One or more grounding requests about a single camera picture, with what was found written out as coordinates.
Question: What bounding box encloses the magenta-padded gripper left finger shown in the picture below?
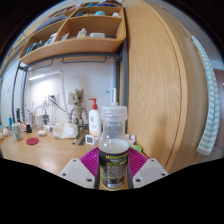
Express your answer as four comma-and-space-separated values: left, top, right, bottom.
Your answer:
58, 147, 101, 190

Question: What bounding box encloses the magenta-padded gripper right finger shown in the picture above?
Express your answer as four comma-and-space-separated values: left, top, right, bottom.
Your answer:
127, 147, 169, 190

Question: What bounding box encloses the clear bottle with dark label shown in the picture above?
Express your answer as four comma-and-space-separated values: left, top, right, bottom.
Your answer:
97, 105, 131, 191

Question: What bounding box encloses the small green packet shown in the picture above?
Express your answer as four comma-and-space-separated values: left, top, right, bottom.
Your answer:
130, 143, 144, 153

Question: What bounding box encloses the grey ruler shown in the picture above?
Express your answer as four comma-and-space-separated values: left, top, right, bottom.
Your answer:
72, 131, 88, 147

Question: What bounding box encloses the small white thermometer clock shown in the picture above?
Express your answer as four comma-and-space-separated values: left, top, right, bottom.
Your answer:
84, 133, 96, 146

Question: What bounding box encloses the white tissue pack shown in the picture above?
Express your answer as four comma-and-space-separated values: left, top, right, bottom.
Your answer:
52, 121, 79, 140

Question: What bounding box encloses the flat round red coaster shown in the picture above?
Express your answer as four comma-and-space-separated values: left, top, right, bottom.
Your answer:
25, 136, 40, 146

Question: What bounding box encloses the white pump bottle red top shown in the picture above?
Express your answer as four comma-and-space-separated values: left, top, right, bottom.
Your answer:
87, 97, 102, 138

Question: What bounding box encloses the wooden tree figurine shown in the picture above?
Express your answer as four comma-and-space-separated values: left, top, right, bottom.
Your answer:
69, 88, 89, 128

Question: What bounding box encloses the black electric shaver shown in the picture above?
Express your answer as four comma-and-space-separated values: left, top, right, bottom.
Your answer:
15, 107, 22, 124

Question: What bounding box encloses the clear blue spray bottle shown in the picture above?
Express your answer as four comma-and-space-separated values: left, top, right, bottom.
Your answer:
105, 87, 119, 108

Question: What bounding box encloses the green-white striped towel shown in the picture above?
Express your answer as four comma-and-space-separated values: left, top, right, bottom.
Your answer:
191, 35, 221, 156

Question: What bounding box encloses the wooden wardrobe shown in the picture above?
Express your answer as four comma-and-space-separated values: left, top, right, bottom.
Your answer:
121, 0, 209, 173

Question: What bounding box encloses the wooden shelf unit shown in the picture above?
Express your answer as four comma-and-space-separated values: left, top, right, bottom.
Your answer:
18, 0, 128, 66

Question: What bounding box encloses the white wall junction box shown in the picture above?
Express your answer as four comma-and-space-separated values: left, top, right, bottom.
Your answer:
67, 92, 75, 105

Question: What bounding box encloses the white wall socket black plug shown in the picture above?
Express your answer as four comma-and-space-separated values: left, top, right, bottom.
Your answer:
49, 93, 60, 106

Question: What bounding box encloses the grey metal frame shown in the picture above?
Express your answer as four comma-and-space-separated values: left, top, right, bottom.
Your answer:
11, 38, 129, 123

